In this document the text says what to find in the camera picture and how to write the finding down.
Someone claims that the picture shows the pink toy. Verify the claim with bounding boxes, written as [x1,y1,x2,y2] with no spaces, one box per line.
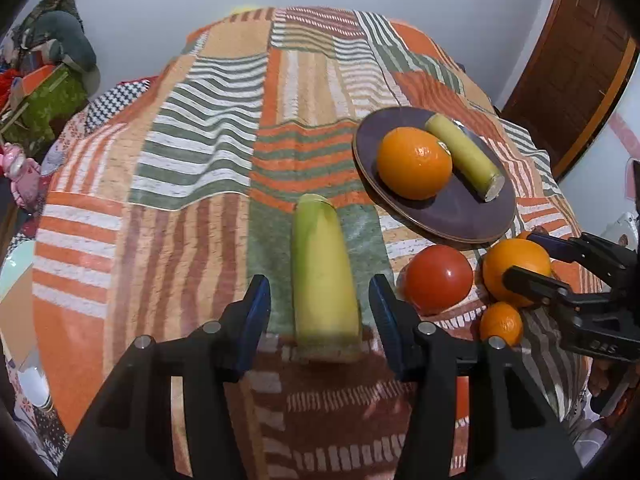
[0,142,43,208]

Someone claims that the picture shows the dark purple plate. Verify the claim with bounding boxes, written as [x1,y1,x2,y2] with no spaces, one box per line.
[352,106,517,246]

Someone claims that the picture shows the small orange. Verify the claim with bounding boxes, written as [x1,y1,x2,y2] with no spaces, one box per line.
[479,301,524,348]

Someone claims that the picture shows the houndstooth cloth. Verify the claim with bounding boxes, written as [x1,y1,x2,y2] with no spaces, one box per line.
[82,79,153,136]

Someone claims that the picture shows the grey plush toy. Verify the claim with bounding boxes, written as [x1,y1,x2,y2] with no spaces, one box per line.
[31,10,98,73]

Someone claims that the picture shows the floral quilt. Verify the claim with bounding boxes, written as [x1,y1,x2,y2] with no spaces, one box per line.
[0,345,71,466]

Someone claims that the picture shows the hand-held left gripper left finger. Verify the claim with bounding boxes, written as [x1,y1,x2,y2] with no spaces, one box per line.
[57,274,273,480]

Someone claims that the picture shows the white bowl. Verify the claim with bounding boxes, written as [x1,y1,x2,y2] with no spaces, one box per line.
[15,366,53,411]

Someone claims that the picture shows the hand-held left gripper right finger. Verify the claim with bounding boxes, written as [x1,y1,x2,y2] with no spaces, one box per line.
[367,274,583,480]

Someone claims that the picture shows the large orange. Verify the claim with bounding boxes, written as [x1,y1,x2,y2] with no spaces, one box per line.
[482,238,553,309]
[376,127,454,201]

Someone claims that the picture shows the large yellow-green corn cob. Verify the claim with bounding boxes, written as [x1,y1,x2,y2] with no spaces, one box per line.
[291,193,365,364]

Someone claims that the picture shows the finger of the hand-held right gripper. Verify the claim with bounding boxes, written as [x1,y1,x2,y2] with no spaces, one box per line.
[526,227,598,267]
[501,266,576,312]

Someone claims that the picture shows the striped patchwork blanket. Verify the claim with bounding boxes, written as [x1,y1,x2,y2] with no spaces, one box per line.
[30,6,606,480]

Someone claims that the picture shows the red tomato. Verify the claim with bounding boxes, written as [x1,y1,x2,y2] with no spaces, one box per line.
[404,245,474,317]

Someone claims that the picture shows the small corn cob on plate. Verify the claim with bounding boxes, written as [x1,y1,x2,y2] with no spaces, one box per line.
[424,113,506,204]

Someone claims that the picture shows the brown wooden door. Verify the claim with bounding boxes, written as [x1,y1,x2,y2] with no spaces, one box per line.
[500,0,640,181]

